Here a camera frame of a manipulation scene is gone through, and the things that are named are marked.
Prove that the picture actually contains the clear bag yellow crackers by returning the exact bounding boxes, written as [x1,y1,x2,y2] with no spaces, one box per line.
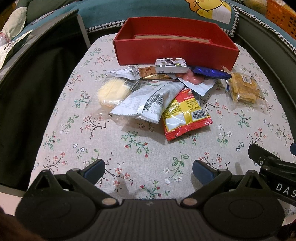
[221,66,268,113]

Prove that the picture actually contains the white grey snack pouch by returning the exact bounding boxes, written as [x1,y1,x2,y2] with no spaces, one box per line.
[110,80,185,124]

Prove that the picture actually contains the dark blue snack packet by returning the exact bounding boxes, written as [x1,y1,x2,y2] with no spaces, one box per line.
[191,66,232,80]

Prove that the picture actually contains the white Kapron wafer packet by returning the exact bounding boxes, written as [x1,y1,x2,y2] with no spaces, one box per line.
[155,58,189,74]

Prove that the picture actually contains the floral tablecloth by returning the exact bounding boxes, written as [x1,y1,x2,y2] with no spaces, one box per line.
[31,35,295,200]

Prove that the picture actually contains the red yellow snack packet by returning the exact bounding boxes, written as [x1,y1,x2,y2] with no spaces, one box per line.
[162,87,213,141]

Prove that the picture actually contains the pink sausage packet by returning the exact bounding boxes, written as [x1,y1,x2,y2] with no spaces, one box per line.
[168,70,217,96]

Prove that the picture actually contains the round yellow cake packet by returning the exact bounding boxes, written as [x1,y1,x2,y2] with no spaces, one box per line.
[90,77,139,113]

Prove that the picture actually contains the clear printed snack packet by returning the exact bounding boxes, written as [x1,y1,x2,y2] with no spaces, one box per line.
[107,66,141,81]

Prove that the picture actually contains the gold foil snack packet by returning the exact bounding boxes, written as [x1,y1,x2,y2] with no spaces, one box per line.
[138,66,171,80]

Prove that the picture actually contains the red cardboard box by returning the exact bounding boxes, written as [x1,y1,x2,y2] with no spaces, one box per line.
[113,16,239,70]

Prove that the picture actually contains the teal lion sofa cover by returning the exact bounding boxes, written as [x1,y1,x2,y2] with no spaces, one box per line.
[16,1,295,52]

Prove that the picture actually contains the orange plastic basket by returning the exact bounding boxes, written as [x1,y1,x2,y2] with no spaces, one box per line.
[265,0,296,39]

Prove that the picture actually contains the white cloth on sofa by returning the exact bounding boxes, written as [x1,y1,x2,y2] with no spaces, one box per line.
[2,7,28,40]

